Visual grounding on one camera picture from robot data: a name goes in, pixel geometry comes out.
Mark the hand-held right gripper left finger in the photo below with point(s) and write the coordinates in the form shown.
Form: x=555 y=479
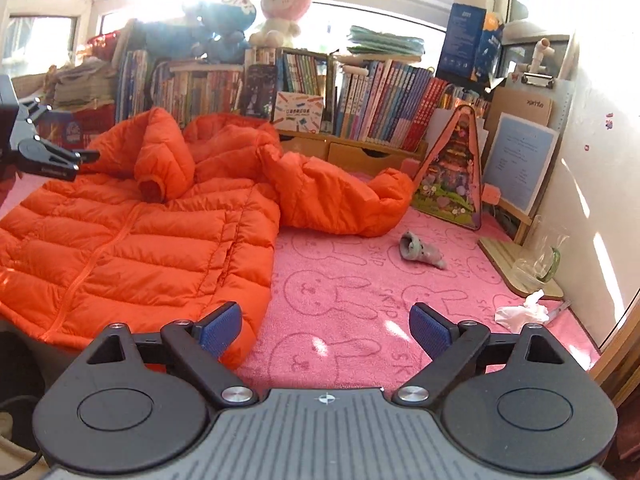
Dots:
x=220 y=330

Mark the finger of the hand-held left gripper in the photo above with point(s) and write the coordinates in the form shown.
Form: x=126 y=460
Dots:
x=87 y=156
x=27 y=115

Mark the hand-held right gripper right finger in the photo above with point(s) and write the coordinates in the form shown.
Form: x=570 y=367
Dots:
x=430 y=330

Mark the orange puffer jacket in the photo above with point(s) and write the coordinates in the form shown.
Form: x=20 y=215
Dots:
x=150 y=240

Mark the stack of loose papers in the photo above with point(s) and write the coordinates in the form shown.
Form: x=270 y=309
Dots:
x=82 y=85

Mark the small grey sock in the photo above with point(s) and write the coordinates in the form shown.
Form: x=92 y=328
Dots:
x=420 y=252

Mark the crumpled white tissue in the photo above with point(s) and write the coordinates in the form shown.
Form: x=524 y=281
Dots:
x=522 y=312

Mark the pink rabbit-print blanket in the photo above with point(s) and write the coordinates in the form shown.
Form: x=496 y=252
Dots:
x=350 y=280

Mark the red patterned bag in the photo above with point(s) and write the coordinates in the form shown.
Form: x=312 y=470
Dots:
x=102 y=45

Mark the wooden stand base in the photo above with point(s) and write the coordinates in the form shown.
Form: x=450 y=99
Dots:
x=510 y=260

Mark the row of upright storybooks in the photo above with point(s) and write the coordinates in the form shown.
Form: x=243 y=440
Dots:
x=195 y=92

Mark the clear glass with green print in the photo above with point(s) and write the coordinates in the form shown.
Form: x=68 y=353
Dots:
x=547 y=255

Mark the pink triangular toy house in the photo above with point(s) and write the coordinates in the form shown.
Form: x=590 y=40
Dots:
x=450 y=180

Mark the black smartphone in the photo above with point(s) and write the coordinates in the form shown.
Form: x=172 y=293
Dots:
x=259 y=92

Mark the wooden desktop bookshelf with drawers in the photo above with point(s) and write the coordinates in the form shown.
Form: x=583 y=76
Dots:
x=360 y=152

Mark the light blue paper sheet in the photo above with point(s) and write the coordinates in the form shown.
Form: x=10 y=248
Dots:
x=520 y=160

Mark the white pencil-print cardboard box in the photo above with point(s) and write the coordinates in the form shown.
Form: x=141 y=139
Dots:
x=298 y=112

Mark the row of blue pink-spine books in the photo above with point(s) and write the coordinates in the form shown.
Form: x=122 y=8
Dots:
x=390 y=105

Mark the row of green-spine books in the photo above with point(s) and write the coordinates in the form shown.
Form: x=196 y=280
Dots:
x=302 y=72

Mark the brown cardboard sheet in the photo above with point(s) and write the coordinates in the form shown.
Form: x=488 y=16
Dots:
x=530 y=105

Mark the pink white bunny plush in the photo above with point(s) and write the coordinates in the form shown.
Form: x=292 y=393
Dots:
x=282 y=5

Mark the clear clipboard with metal clip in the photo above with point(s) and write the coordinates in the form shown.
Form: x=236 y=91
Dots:
x=562 y=105

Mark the dark blue cardboard box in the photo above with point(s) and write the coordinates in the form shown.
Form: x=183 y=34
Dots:
x=460 y=45

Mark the white plastic pipe fitting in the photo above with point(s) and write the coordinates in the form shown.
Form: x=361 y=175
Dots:
x=542 y=57

